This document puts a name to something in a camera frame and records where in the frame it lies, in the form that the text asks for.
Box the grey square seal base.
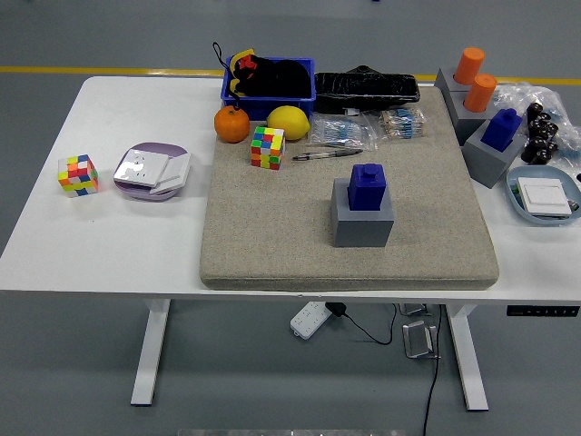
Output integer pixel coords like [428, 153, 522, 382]
[331, 177, 395, 249]
[463, 117, 527, 189]

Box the four-by-four colourful puzzle cube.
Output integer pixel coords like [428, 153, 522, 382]
[250, 125, 286, 172]

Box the large clear bag of resistors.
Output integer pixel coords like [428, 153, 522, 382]
[310, 113, 379, 153]

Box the small clear bag of resistors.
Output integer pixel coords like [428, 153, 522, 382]
[377, 107, 428, 141]

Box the white table leg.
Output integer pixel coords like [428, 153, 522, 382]
[444, 302, 489, 412]
[130, 298, 172, 407]

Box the yellow lemon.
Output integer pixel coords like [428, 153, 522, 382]
[266, 105, 311, 141]

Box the grey ballpoint pen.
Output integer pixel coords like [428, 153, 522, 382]
[291, 148, 364, 162]

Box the light blue plate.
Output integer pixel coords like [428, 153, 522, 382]
[505, 164, 581, 227]

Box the white wall socket panel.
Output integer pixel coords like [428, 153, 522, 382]
[113, 148, 172, 188]

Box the grey round-hole seal base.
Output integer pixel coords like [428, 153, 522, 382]
[434, 67, 471, 94]
[447, 89, 500, 147]

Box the blue plastic bin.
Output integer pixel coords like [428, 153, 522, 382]
[220, 56, 317, 122]

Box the grey-brown fabric mat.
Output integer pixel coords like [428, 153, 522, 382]
[199, 85, 500, 292]

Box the orange cylinder seal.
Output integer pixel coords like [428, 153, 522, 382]
[462, 73, 498, 114]
[453, 46, 486, 86]

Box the black plug with cord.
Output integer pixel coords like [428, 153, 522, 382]
[325, 302, 399, 345]

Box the white wall switch panel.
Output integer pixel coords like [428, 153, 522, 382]
[517, 177, 574, 217]
[149, 152, 192, 195]

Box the large silver metal bracket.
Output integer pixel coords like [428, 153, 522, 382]
[401, 320, 441, 361]

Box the black keyboard in plastic wrap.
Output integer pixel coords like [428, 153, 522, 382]
[313, 64, 421, 114]

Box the purple plate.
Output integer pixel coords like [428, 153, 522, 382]
[112, 142, 192, 203]

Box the orange fruit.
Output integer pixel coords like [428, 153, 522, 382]
[213, 105, 251, 144]

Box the white power strip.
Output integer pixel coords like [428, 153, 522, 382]
[290, 301, 330, 340]

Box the black table control panel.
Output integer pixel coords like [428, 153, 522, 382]
[506, 305, 581, 317]

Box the black floor cable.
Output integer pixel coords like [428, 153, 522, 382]
[421, 302, 444, 436]

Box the blue square seal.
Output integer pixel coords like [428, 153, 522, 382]
[480, 108, 524, 154]
[348, 162, 388, 213]

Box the three-by-three colourful puzzle cube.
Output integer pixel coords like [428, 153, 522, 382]
[56, 154, 100, 199]

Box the crumpled clear plastic bag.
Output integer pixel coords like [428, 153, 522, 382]
[493, 81, 581, 160]

